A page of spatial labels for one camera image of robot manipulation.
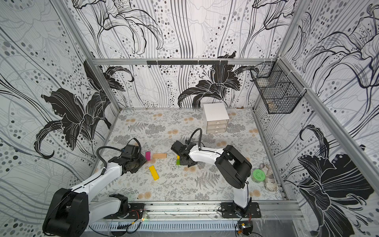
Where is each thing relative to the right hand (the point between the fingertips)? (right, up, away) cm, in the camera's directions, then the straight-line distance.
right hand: (188, 160), depth 92 cm
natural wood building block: (-19, +3, +1) cm, 20 cm away
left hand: (-25, -1, -4) cm, 26 cm away
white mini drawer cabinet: (+19, +27, +3) cm, 33 cm away
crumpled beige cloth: (+45, -9, -14) cm, 48 cm away
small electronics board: (+29, -27, -22) cm, 45 cm away
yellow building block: (-6, +2, 0) cm, 7 cm away
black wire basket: (+58, +43, -2) cm, 73 cm away
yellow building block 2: (-20, -6, -6) cm, 22 cm away
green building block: (-6, -1, -2) cm, 6 cm away
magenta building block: (-26, +2, +1) cm, 26 cm away
